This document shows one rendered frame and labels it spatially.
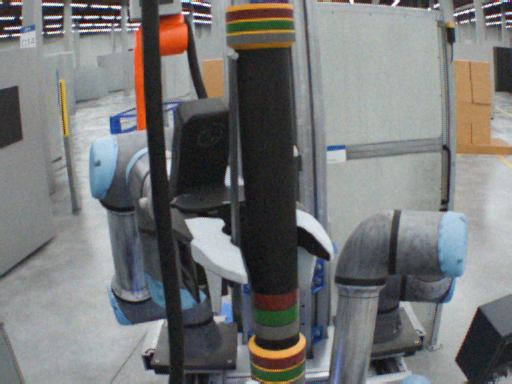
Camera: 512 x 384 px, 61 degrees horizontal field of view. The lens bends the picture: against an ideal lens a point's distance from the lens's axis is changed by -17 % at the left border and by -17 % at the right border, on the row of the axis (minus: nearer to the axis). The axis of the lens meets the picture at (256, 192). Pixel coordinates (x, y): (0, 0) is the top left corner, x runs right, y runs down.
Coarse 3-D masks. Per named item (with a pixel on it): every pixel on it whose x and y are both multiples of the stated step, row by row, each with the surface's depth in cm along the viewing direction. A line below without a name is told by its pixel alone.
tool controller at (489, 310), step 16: (496, 304) 96; (480, 320) 95; (496, 320) 92; (480, 336) 95; (496, 336) 89; (464, 352) 101; (480, 352) 95; (496, 352) 90; (464, 368) 101; (480, 368) 95; (496, 368) 94
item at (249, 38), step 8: (280, 32) 29; (288, 32) 30; (232, 40) 30; (240, 40) 29; (248, 40) 29; (256, 40) 29; (264, 40) 29; (272, 40) 29; (280, 40) 29; (288, 40) 30
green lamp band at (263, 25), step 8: (232, 24) 29; (240, 24) 29; (248, 24) 29; (256, 24) 29; (264, 24) 29; (272, 24) 29; (280, 24) 29; (288, 24) 29; (232, 32) 30; (240, 32) 29
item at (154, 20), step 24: (144, 0) 23; (144, 24) 24; (144, 48) 24; (144, 72) 25; (144, 96) 25; (168, 192) 27; (168, 216) 27; (168, 240) 27; (168, 264) 27; (168, 288) 28; (168, 312) 28; (168, 336) 29
